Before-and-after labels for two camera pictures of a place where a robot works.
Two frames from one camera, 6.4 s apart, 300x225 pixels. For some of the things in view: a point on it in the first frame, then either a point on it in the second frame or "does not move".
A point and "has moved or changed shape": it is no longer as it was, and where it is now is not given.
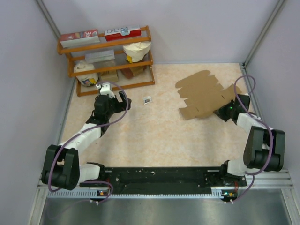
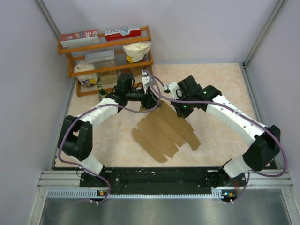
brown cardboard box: (205, 95) has moved or changed shape
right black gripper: (221, 111) to (181, 114)
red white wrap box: (123, 33) does not move
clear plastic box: (100, 56) does not move
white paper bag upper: (136, 52) does not move
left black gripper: (123, 99) to (150, 100)
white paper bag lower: (89, 80) does not move
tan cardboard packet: (110, 76) does not move
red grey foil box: (78, 38) does not move
